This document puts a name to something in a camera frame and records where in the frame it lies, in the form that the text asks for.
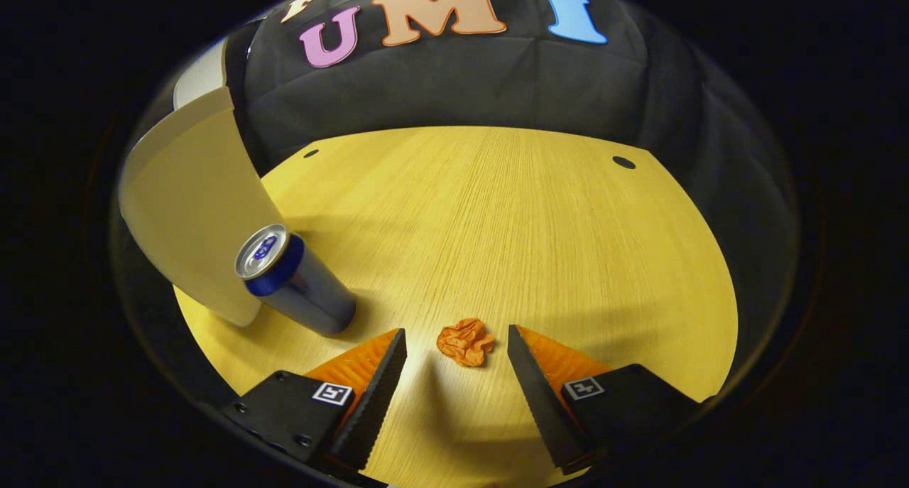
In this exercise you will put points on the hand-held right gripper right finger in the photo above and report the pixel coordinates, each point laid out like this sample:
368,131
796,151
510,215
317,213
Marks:
536,403

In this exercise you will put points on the black backdrop cloth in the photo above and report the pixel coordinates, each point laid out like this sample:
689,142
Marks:
461,83

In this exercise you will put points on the wooden desktop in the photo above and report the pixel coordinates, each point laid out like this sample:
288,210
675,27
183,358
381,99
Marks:
497,246

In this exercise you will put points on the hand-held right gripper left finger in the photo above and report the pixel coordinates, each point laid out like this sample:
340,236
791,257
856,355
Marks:
376,403

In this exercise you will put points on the blue silver pop can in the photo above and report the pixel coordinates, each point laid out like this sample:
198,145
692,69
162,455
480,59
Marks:
312,296

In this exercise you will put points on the orange paper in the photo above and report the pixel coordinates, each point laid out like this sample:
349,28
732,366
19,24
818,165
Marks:
465,342

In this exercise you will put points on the white desktop garbage bin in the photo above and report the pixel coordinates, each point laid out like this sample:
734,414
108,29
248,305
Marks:
199,204

